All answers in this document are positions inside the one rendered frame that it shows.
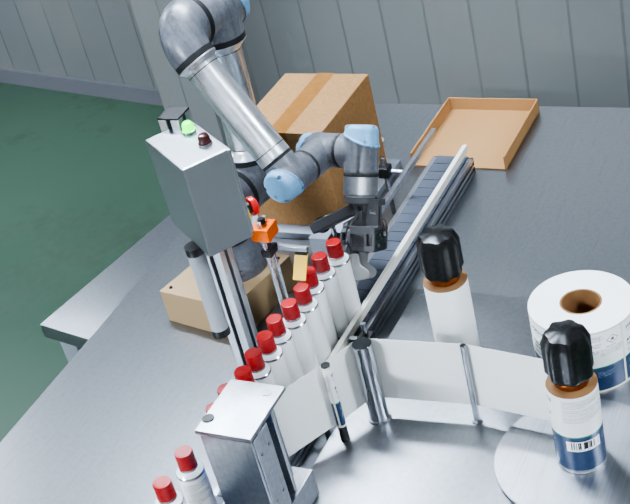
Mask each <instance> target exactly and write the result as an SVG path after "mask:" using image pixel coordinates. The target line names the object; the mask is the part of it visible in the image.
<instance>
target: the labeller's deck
mask: <svg viewBox="0 0 630 504"><path fill-rule="evenodd" d="M471 298H472V304H473V309H474V314H475V320H476V325H477V331H478V336H479V341H480V345H481V347H482V348H487V349H492V350H498V351H503V352H508V353H513V354H519V355H524V356H529V357H534V358H535V352H534V346H533V340H532V333H531V327H530V320H529V314H528V300H529V298H522V297H511V296H500V295H489V294H478V293H471ZM388 340H405V341H421V342H435V339H434V334H433V329H432V325H431V320H430V315H429V310H428V305H427V301H426V296H425V291H424V289H422V288H417V290H416V291H415V293H414V295H413V296H412V298H411V300H410V301H409V303H408V305H407V306H406V308H405V310H404V312H403V313H402V315H401V317H400V318H399V320H398V322H397V323H396V325H395V327H394V329H393V330H392V332H391V334H390V335H389V337H388ZM599 394H600V399H604V400H610V401H615V402H619V403H622V404H625V405H628V406H630V379H629V380H628V381H627V382H626V383H624V384H622V385H621V386H619V387H617V388H614V389H612V390H609V391H605V392H601V393H599ZM385 400H386V404H387V408H388V410H389V411H390V412H391V419H390V421H389V422H388V423H386V424H384V425H380V426H375V425H372V424H370V422H369V421H368V415H369V412H368V408H367V405H366V403H365V404H363V405H362V406H361V407H359V408H358V409H357V410H355V411H354V412H353V413H351V414H350V415H349V416H347V417H346V418H345V421H346V425H347V429H348V433H349V436H350V440H349V441H348V442H346V443H344V442H342V441H341V438H340V434H339V431H338V427H337V425H336V427H335V429H334V430H333V432H332V434H331V435H330V437H329V439H328V441H327V442H326V444H325V446H324V447H323V449H322V451H321V452H320V454H319V456H318V458H317V459H316V461H315V463H314V464H313V466H312V468H311V470H313V473H314V477H315V480H316V483H317V487H318V490H319V494H318V496H317V498H316V499H315V501H314V503H313V504H515V503H514V502H513V501H512V500H511V499H510V498H509V497H508V496H507V495H506V494H505V493H504V491H503V490H502V488H501V487H500V485H499V483H498V480H497V478H496V473H495V467H494V460H495V454H496V450H497V447H498V445H499V443H500V441H501V439H502V437H503V436H504V434H505V433H506V432H507V431H508V430H509V429H510V427H511V426H512V425H514V424H515V423H516V422H517V421H518V420H520V419H521V418H522V417H524V416H525V415H521V414H516V413H511V412H507V411H502V410H498V409H493V408H489V407H484V406H479V405H478V410H479V415H480V417H482V419H483V422H482V423H481V424H479V425H474V424H473V423H472V419H473V413H472V407H471V404H461V403H448V402H436V401H424V400H411V399H399V398H386V397H385Z"/></svg>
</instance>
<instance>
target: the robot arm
mask: <svg viewBox="0 0 630 504"><path fill-rule="evenodd" d="M249 13H250V4H249V0H173V1H171V2H170V3H169V4H168V5H167V6H166V7H165V9H164V10H163V12H162V14H161V17H160V21H159V38H160V42H161V46H162V48H163V51H164V53H165V56H166V57H167V59H168V61H169V63H170V64H171V66H172V67H173V69H174V70H175V71H176V72H177V73H178V75H179V76H180V77H183V78H188V79H189V81H190V82H191V83H192V84H193V85H194V87H195V88H196V89H197V90H198V92H199V93H200V94H201V95H202V96H203V98H204V99H205V100H206V101H207V103H208V104H209V105H210V106H211V107H212V109H213V110H214V111H215V112H216V114H217V115H218V116H219V117H220V118H221V122H222V125H223V129H224V133H225V137H226V141H227V144H228V148H229V149H230V150H231V153H232V156H233V160H234V163H235V167H236V170H237V173H238V177H239V180H240V184H241V187H242V191H243V194H244V197H245V198H246V197H248V196H251V197H254V198H255V199H256V200H257V202H258V203H259V206H262V205H263V204H264V203H265V202H266V201H268V200H269V199H270V198H272V199H273V200H275V201H277V202H280V203H287V202H289V201H291V200H293V199H294V198H295V197H297V196H298V195H300V194H301V193H302V192H303V191H304V190H305V189H306V188H307V187H308V186H309V185H310V184H312V183H313V182H314V181H315V180H316V179H318V178H319V177H320V176H321V175H322V174H323V173H325V172H326V171H327V170H328V169H329V168H332V167H333V168H344V179H343V194H344V195H346V196H344V202H345V203H352V204H348V205H346V206H344V207H343V208H341V209H339V210H337V211H335V212H333V213H331V214H329V215H327V216H325V217H318V218H317V219H316V220H315V221H314V222H313V223H311V224H310V225H309V226H310V229H311V231H312V233H313V234H316V233H326V232H328V231H329V229H330V228H332V227H334V226H336V225H338V224H340V223H342V222H344V221H346V220H348V219H350V218H351V219H350V220H348V221H346V222H344V223H343V228H342V229H341V234H340V240H341V244H342V248H343V251H344V252H345V253H347V254H348V255H349V257H350V262H351V266H352V270H353V274H354V278H355V282H356V287H357V285H358V281H360V280H365V279H368V278H373V277H374V276H375V275H376V269H375V268H374V267H373V266H371V265H370V264H369V263H368V256H367V253H369V252H378V251H383V250H385V249H387V243H388V225H387V223H386V220H385V219H382V205H385V199H382V198H377V197H376V195H377V194H378V172H379V148H380V144H379V129H378V127H377V126H375V125H346V126H345V131H344V133H324V132H313V133H305V134H303V135H302V136H301V137H300V138H299V141H298V142H297V144H296V152H293V151H292V150H291V148H290V147H289V146H288V145H287V143H286V142H285V141H284V140H283V138H282V137H281V136H280V135H279V134H278V132H277V131H276V130H275V129H274V127H273V126H272V125H271V124H270V122H269V121H268V120H267V119H266V118H265V116H264V115H263V114H262V113H261V111H260V110H259V109H258V108H257V106H256V103H255V99H254V95H253V91H252V87H251V83H250V78H249V74H248V70H247V66H246V62H245V58H244V54H243V50H242V46H241V44H242V43H243V41H244V40H245V38H246V33H245V29H244V25H243V22H244V21H245V20H246V19H247V17H248V14H249ZM354 216H355V217H354ZM352 217H353V218H352ZM382 220H385V223H386V225H385V224H384V223H383V222H382ZM382 223H383V224H382ZM262 248H263V246H262V245H261V244H260V242H253V241H252V239H251V237H250V238H248V239H246V240H244V241H242V242H240V243H238V244H236V245H234V246H232V250H233V253H234V257H235V260H236V263H237V266H238V270H239V273H240V276H241V279H242V282H245V281H248V280H250V279H252V278H254V277H256V276H257V275H259V274H260V273H261V272H262V271H263V270H264V269H265V268H266V267H267V264H268V262H267V259H266V258H263V257H262V254H261V250H262ZM351 251H353V252H352V253H351Z"/></svg>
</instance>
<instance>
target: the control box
mask: <svg viewBox="0 0 630 504"><path fill-rule="evenodd" d="M193 125H194V127H195V128H196V132H195V133H194V134H192V135H189V136H184V135H183V134H182V130H181V131H175V130H173V129H172V128H171V129H169V130H166V131H164V132H162V133H160V134H158V135H155V136H153V137H151V138H149V139H147V140H146V144H147V147H148V150H149V153H150V156H151V159H152V162H153V165H154V168H155V171H156V174H157V177H158V180H159V183H160V186H161V189H162V192H163V195H164V198H165V201H166V204H167V207H168V210H169V213H170V216H171V219H172V222H173V224H174V225H175V226H177V227H178V228H179V229H180V230H181V231H182V232H183V233H184V234H185V235H186V236H187V237H189V238H190V239H191V240H192V241H193V242H194V243H195V244H196V245H197V246H198V247H199V248H201V249H202V250H203V251H204V252H205V253H206V254H207V255H208V256H209V257H212V256H214V255H216V254H218V253H220V252H222V251H224V250H226V249H228V248H230V247H232V246H234V245H236V244H238V243H240V242H242V241H244V240H246V239H248V238H250V237H252V235H253V234H252V232H253V231H254V228H253V225H252V219H251V215H250V212H249V210H248V208H247V204H246V201H245V197H244V194H243V191H242V187H241V184H240V180H239V177H238V173H237V170H236V167H235V163H234V160H233V156H232V153H231V150H230V149H229V148H228V147H227V146H225V145H224V144H223V143H221V142H220V141H219V140H217V139H216V138H214V137H213V136H212V135H210V134H209V133H208V132H206V131H205V130H204V129H202V128H201V127H200V126H198V125H197V124H196V123H194V122H193ZM202 132H206V133H208V134H209V136H210V139H212V142H213V143H212V145H211V146H209V147H207V148H199V146H198V139H197V137H198V135H199V134H200V133H202Z"/></svg>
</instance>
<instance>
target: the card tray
mask: <svg viewBox="0 0 630 504"><path fill-rule="evenodd" d="M539 112H540V110H539V103H538V99H524V98H458V97H448V98H447V100H446V101H445V103H444V104H443V106H442V107H441V108H440V110H439V111H438V113H437V114H436V116H435V117H434V119H433V120H432V122H431V123H430V125H429V126H428V127H427V129H426V130H425V132H424V133H423V135H422V136H421V138H420V139H419V141H418V142H417V144H416V145H415V147H414V148H413V149H412V151H411V152H410V156H411V158H412V156H413V155H414V153H415V152H416V150H417V149H418V148H419V146H420V145H421V143H422V142H423V140H424V139H425V137H426V136H427V134H428V133H429V131H430V130H431V128H436V130H437V133H436V134H435V136H434V137H433V139H432V140H431V142H430V143H429V145H428V146H427V148H426V149H425V151H424V152H423V154H422V155H421V157H420V158H419V160H418V161H417V163H416V164H415V166H423V167H426V166H427V165H428V163H429V162H430V160H431V159H432V157H434V156H438V155H439V156H456V155H457V153H458V152H459V150H460V148H461V147H462V145H467V148H468V152H467V154H466V155H465V157H468V158H473V161H474V166H475V169H493V170H507V168H508V166H509V165H510V163H511V161H512V159H513V158H514V156H515V154H516V152H517V151H518V149H519V147H520V145H521V143H522V142H523V140H524V138H525V136H526V135H527V133H528V131H529V129H530V128H531V126H532V124H533V122H534V121H535V119H536V117H537V115H538V114H539Z"/></svg>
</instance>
